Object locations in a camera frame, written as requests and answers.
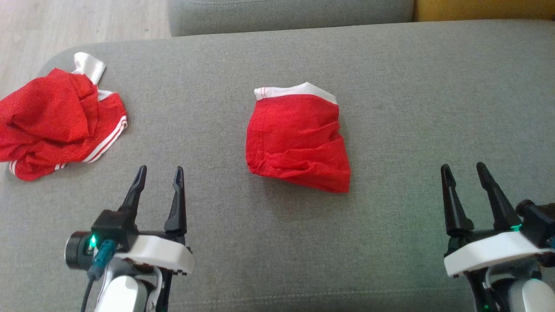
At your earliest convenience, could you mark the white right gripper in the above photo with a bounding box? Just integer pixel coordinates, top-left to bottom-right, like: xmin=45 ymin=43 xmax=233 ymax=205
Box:
xmin=441 ymin=162 xmax=549 ymax=278

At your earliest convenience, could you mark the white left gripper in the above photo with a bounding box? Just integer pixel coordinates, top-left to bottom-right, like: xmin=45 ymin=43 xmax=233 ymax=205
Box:
xmin=114 ymin=165 xmax=194 ymax=276

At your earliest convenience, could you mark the red garment white striped trim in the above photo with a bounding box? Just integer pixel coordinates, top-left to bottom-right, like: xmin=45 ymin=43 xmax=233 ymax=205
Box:
xmin=0 ymin=52 xmax=128 ymax=182

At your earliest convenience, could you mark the red shorts white waistband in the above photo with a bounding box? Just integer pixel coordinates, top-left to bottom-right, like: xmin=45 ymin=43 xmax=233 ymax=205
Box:
xmin=245 ymin=82 xmax=351 ymax=194

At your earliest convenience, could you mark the yellow sofa backrest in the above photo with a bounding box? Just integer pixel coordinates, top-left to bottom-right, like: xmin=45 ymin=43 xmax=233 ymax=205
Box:
xmin=413 ymin=0 xmax=555 ymax=22

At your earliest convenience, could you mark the teal plug black cable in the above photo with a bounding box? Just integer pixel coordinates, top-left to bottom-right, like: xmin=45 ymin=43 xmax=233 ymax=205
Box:
xmin=80 ymin=240 xmax=118 ymax=312

